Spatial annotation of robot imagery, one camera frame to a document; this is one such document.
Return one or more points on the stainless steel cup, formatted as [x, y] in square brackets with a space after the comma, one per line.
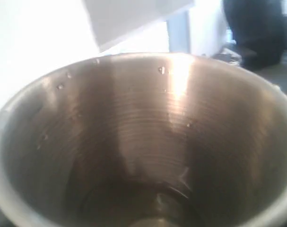
[145, 140]

